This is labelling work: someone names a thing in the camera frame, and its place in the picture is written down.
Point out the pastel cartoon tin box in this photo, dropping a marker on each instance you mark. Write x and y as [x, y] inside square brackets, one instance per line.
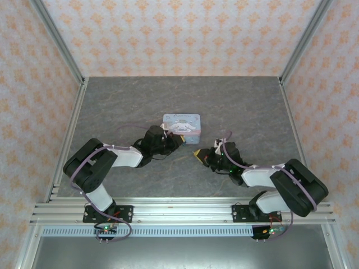
[182, 123]

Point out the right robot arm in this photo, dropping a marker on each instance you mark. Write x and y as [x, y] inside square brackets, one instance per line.
[294, 185]

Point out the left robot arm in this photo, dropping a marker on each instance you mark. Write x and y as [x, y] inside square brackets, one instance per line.
[89, 173]

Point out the aluminium cross beam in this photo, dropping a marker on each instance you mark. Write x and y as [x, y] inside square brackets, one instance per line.
[182, 213]

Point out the controller board with lights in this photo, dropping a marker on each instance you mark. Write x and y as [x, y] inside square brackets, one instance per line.
[106, 230]
[269, 232]

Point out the grey metal shelf panel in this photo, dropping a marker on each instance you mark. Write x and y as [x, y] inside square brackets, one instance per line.
[182, 252]

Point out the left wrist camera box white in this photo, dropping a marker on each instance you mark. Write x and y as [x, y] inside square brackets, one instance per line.
[166, 131]

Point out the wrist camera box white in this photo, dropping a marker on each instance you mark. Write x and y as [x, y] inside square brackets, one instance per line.
[166, 131]
[218, 143]

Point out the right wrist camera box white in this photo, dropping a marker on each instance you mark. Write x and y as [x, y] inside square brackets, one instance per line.
[218, 143]

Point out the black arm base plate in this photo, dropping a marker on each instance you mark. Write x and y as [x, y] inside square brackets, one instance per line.
[124, 214]
[241, 213]

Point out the aluminium table side rail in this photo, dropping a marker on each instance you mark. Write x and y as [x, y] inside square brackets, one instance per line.
[75, 117]
[294, 123]

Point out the aluminium corner post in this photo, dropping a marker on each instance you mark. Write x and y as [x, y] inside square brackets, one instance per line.
[304, 45]
[60, 45]

